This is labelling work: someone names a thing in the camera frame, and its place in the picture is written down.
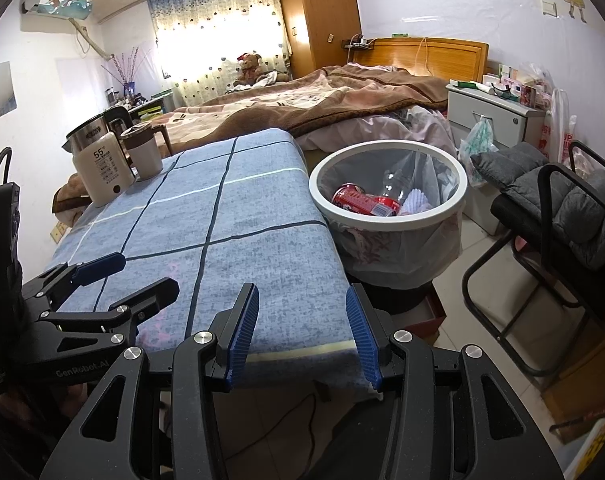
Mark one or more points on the green white flat box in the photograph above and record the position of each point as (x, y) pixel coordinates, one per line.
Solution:
(467, 84)

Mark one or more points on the brown fleece cloth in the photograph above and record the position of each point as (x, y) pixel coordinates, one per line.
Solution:
(67, 195)

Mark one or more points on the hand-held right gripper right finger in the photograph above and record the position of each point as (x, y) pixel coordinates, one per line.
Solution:
(362, 335)

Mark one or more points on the white air conditioner pipe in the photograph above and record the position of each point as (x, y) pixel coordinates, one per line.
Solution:
(90, 37)

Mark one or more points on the grey quilted cushion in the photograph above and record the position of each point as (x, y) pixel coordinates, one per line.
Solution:
(582, 210)

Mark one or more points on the cream steel electric kettle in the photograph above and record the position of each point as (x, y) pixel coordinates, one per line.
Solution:
(102, 175)

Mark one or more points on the wall shelf with power strip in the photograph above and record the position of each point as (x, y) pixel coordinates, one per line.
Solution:
(357, 44)

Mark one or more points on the pink duvet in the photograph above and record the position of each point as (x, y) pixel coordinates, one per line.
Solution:
(372, 127)

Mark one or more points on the translucent bin liner bag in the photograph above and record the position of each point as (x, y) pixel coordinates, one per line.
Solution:
(407, 255)

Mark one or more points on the pile of small boxes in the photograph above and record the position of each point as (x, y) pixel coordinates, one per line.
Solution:
(527, 92)

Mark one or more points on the brown cardboard box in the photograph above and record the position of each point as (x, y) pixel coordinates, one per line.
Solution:
(582, 385)

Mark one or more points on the dark red box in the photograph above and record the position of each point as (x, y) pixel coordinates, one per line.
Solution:
(432, 315)

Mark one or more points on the white nightstand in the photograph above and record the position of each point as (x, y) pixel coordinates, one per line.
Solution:
(502, 115)

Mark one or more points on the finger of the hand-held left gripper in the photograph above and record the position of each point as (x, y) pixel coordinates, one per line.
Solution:
(147, 295)
(100, 265)

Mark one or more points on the white round trash bin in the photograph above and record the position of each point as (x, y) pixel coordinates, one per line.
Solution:
(382, 224)

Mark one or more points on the beige mug with brown lid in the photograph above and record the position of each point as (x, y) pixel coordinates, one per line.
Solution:
(145, 157)

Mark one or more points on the wooden bed headboard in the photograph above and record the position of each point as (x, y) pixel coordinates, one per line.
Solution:
(447, 57)

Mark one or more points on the red drink can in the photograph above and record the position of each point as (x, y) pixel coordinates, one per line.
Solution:
(362, 200)

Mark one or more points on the bed with brown blanket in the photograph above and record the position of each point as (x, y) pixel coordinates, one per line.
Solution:
(307, 105)

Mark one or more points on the cluttered desk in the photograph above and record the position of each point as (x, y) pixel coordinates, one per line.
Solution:
(157, 102)

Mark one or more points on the white red printed plastic bags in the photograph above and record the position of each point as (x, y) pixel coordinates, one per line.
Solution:
(557, 130)

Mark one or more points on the black metal chair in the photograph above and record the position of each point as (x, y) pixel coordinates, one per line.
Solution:
(544, 200)

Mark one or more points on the blue checked tablecloth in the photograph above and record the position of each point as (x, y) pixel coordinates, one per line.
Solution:
(257, 235)

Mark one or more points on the patterned window curtain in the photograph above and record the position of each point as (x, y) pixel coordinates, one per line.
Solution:
(217, 10)

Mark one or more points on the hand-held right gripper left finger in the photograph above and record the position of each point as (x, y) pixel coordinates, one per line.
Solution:
(242, 335)

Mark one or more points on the clear bottle with red label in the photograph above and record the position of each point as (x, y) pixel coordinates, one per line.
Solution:
(397, 180)

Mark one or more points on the wooden wardrobe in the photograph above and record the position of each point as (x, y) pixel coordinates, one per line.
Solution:
(317, 15)

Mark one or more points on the green plastic bag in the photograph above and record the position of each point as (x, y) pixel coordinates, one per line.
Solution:
(477, 145)

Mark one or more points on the wall socket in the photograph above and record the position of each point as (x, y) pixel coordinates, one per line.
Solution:
(59, 233)

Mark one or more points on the vase with purple branches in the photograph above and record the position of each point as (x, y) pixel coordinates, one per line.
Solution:
(128, 87)

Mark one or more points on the brown teddy bear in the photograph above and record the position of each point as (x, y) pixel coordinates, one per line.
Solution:
(250, 65)

